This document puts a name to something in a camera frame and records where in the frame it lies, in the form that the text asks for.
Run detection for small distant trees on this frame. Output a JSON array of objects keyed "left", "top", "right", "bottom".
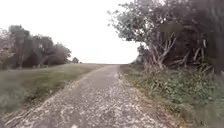
[{"left": 71, "top": 56, "right": 83, "bottom": 65}]

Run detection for grey gravel path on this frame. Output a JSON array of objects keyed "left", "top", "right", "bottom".
[{"left": 0, "top": 64, "right": 181, "bottom": 128}]

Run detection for dense trees and bushes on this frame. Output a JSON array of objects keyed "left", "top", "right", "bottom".
[{"left": 107, "top": 0, "right": 224, "bottom": 76}]

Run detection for overgrown grass verge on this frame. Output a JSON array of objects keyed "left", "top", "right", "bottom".
[{"left": 118, "top": 63, "right": 224, "bottom": 128}]

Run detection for row of trees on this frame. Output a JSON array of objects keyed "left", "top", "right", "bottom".
[{"left": 0, "top": 24, "right": 73, "bottom": 71}]

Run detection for grass field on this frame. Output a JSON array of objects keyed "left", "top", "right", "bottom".
[{"left": 0, "top": 62, "right": 107, "bottom": 118}]

